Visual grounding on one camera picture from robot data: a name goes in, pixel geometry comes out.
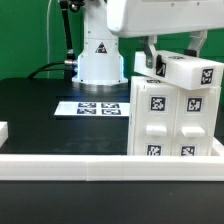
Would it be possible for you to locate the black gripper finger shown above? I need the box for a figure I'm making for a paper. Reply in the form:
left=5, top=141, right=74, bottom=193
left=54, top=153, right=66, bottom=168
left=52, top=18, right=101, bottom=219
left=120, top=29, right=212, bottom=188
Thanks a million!
left=184, top=30, right=207, bottom=56
left=141, top=35, right=157, bottom=69

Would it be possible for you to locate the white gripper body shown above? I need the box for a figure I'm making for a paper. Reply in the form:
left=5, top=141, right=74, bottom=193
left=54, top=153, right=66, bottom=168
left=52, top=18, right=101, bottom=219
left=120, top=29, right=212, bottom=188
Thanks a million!
left=107, top=0, right=224, bottom=37

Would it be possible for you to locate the white cabinet top block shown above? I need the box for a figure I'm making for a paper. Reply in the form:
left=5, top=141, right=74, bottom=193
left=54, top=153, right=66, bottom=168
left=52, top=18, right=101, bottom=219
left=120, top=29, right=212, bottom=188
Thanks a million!
left=134, top=50, right=224, bottom=90

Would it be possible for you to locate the white cabinet door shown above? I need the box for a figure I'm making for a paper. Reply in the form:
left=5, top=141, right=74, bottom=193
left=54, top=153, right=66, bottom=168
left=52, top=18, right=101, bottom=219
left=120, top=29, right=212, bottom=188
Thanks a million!
left=128, top=77, right=178, bottom=156
left=172, top=87, right=221, bottom=156

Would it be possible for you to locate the white cabinet body box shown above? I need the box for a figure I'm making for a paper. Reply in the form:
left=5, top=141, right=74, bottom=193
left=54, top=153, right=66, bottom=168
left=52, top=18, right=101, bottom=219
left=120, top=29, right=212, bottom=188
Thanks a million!
left=127, top=76, right=221, bottom=156

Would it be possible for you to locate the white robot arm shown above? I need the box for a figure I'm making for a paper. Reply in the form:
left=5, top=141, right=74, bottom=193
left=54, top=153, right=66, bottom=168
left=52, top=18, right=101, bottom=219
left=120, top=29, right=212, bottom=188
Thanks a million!
left=72, top=0, right=224, bottom=85

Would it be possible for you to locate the white marker tag sheet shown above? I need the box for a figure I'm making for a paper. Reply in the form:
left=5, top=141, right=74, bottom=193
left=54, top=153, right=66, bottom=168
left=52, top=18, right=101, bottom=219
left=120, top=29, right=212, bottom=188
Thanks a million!
left=54, top=101, right=130, bottom=117

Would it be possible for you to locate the white U-shaped obstacle fence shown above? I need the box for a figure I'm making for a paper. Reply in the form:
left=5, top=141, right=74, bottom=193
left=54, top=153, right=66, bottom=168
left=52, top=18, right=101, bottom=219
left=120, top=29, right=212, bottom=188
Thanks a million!
left=0, top=121, right=224, bottom=182

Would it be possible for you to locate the black cable bundle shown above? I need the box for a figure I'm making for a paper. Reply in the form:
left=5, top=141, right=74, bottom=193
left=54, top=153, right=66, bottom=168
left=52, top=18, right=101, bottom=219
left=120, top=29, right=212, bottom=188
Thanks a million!
left=27, top=0, right=85, bottom=80

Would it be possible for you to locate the white thin cable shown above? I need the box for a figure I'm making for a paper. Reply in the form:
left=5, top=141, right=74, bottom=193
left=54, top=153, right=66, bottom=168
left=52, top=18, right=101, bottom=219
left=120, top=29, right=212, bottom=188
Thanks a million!
left=46, top=0, right=54, bottom=80

